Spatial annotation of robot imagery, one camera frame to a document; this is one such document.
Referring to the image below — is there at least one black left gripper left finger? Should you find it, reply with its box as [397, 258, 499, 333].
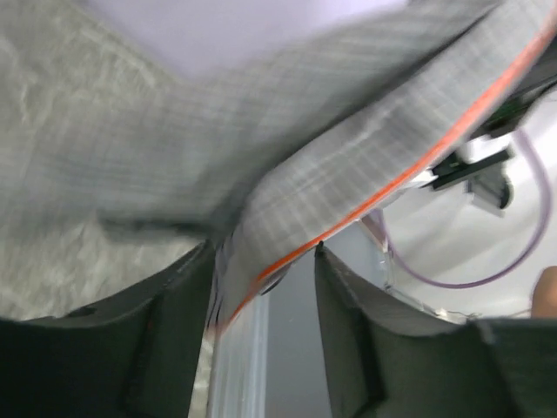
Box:
[1, 242, 214, 418]

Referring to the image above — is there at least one grey striped boxer underwear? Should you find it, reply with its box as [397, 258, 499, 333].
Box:
[1, 1, 556, 323]

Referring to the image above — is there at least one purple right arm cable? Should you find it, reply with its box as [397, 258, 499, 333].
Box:
[378, 128, 554, 289]

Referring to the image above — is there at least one aluminium mounting rail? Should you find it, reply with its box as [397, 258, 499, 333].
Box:
[206, 221, 393, 418]

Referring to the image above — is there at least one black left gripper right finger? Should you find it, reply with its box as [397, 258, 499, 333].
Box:
[315, 246, 556, 418]

